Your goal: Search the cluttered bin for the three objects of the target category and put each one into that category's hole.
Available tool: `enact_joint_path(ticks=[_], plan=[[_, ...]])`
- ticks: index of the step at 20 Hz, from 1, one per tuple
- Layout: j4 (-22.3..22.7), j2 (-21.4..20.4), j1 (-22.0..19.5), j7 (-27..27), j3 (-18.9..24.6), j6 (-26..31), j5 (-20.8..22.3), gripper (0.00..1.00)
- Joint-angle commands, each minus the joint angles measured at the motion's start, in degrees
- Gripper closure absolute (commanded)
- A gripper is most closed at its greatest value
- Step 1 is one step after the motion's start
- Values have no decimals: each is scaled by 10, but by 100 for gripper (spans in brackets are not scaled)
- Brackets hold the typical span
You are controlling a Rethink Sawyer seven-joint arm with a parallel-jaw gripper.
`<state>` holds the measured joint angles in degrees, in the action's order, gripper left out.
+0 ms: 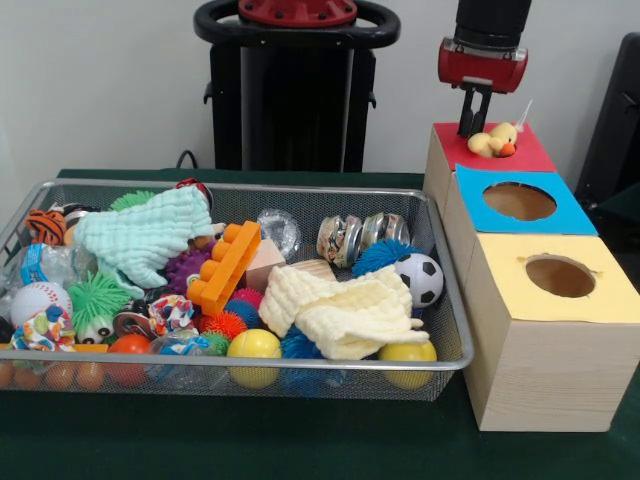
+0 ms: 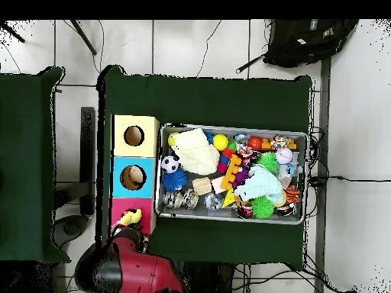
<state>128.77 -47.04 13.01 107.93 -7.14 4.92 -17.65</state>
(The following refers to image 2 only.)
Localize cream waffle cloth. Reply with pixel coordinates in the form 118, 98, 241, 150
170, 127, 221, 176

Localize mint green waffle cloth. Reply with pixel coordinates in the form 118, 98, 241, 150
234, 164, 285, 205

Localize yellow plush duck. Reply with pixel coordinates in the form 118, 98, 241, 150
117, 208, 144, 227

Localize silver mesh bin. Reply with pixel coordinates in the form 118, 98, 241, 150
155, 122, 309, 225

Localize wooden box three holes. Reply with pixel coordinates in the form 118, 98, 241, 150
108, 114, 160, 240

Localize black white soccer ball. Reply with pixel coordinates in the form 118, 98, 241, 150
160, 154, 180, 174

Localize blue spiky ball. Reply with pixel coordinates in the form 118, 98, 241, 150
160, 167, 189, 193

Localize yellow seamed ball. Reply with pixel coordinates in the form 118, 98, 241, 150
212, 133, 230, 152

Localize orange toy building block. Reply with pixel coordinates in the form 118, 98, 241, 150
219, 153, 243, 192

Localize yellow triangle block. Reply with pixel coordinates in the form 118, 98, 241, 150
221, 189, 237, 209

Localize dark green table cloth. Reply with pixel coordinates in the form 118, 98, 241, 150
96, 65, 312, 271
0, 66, 69, 263

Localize orange red ball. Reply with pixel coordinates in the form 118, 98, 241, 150
247, 136, 263, 151

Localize green spiky ball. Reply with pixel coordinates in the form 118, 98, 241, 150
250, 195, 276, 220

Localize white baseball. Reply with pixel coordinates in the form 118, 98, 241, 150
275, 147, 294, 165

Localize black upright panel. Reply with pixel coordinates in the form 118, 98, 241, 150
79, 106, 96, 216

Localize grey oval base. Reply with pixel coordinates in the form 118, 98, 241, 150
53, 214, 90, 248

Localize black backpack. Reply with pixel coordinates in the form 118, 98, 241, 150
262, 19, 360, 69

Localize black tripod leg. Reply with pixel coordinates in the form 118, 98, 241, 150
69, 19, 98, 56
0, 21, 26, 43

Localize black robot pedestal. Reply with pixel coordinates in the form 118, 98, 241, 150
183, 260, 236, 293

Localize grey metal rail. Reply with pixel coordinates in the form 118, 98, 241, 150
314, 56, 332, 293

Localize black floor cable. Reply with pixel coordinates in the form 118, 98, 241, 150
308, 175, 391, 184

